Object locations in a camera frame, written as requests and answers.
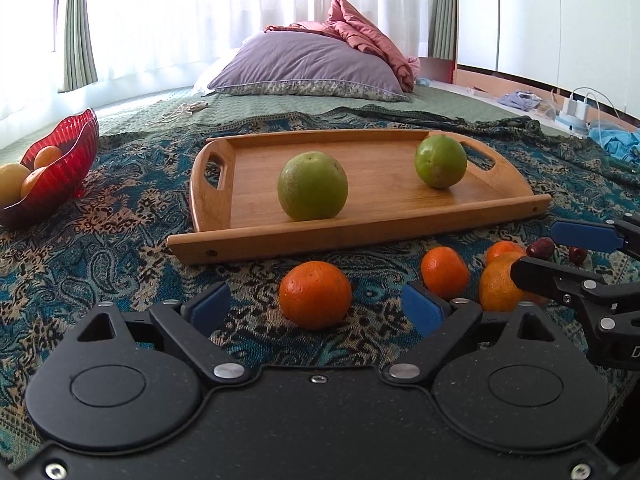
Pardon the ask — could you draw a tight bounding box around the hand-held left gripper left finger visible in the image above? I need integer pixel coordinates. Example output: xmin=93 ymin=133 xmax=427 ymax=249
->
xmin=75 ymin=282 xmax=251 ymax=386

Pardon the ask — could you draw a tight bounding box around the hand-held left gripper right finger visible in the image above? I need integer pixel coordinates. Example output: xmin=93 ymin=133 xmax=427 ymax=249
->
xmin=382 ymin=280 xmax=566 ymax=386

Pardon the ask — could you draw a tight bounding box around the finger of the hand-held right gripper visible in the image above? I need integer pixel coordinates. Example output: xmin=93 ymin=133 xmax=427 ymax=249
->
xmin=549 ymin=218 xmax=640 ymax=262
xmin=510 ymin=255 xmax=640 ymax=313

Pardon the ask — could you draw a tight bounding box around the small tangerine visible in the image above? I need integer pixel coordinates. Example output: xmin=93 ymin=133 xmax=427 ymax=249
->
xmin=486 ymin=240 xmax=527 ymax=266
xmin=421 ymin=247 xmax=471 ymax=301

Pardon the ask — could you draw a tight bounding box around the yellowish orange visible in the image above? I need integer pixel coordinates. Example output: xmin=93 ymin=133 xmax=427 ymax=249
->
xmin=478 ymin=251 xmax=547 ymax=313

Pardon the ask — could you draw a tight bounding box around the large orange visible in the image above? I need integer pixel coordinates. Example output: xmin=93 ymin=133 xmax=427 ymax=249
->
xmin=279 ymin=260 xmax=353 ymax=331

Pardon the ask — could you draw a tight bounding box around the wooden tray with handles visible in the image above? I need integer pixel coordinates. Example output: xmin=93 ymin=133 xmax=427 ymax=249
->
xmin=166 ymin=129 xmax=552 ymax=265

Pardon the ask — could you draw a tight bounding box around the blue cloth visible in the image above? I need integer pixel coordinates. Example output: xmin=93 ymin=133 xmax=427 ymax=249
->
xmin=588 ymin=125 xmax=640 ymax=167

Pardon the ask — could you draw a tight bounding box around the teal paisley blanket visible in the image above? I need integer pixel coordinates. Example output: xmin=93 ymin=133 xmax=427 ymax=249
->
xmin=0 ymin=105 xmax=640 ymax=461

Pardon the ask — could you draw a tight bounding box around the white power strip with chargers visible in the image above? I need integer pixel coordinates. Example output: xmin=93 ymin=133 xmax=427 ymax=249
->
xmin=556 ymin=88 xmax=601 ymax=133

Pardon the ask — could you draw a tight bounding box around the small green citrus fruit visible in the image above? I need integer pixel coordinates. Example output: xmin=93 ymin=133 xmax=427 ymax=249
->
xmin=415 ymin=134 xmax=468 ymax=190

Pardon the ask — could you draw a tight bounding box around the lilac cloth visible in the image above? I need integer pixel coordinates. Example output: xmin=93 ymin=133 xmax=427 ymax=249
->
xmin=499 ymin=90 xmax=542 ymax=112

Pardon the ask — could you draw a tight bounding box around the large green citrus fruit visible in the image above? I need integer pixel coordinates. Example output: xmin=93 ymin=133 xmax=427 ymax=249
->
xmin=277 ymin=152 xmax=349 ymax=221

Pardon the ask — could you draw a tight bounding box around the green bedspread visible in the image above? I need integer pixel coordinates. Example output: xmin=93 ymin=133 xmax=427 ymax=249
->
xmin=92 ymin=81 xmax=581 ymax=138

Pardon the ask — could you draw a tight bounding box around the red glass bowl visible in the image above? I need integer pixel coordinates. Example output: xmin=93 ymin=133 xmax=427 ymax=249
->
xmin=0 ymin=108 xmax=100 ymax=231

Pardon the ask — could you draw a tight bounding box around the white pillow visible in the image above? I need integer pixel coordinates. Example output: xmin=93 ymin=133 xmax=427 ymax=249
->
xmin=192 ymin=57 xmax=232 ymax=97

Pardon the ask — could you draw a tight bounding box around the yellow fruit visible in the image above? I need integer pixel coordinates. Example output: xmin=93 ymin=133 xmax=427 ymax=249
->
xmin=0 ymin=162 xmax=32 ymax=208

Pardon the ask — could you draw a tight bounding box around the purple pillow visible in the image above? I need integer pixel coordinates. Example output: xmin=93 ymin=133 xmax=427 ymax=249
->
xmin=206 ymin=30 xmax=410 ymax=103

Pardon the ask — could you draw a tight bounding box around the green curtain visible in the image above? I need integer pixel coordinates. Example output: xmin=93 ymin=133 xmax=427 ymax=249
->
xmin=428 ymin=0 xmax=459 ymax=61
xmin=57 ymin=0 xmax=99 ymax=94

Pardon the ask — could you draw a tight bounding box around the pink quilt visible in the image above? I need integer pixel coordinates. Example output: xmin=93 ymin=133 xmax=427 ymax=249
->
xmin=264 ymin=0 xmax=422 ymax=93

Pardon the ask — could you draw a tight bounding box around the white sheer curtain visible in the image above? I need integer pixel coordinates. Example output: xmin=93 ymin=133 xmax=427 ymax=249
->
xmin=0 ymin=0 xmax=436 ymax=121

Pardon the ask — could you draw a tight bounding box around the white cable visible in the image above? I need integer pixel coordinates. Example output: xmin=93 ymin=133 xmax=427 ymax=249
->
xmin=146 ymin=101 xmax=209 ymax=125

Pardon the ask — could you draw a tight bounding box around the wooden bed frame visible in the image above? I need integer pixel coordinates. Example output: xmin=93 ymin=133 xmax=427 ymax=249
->
xmin=417 ymin=56 xmax=531 ymax=92

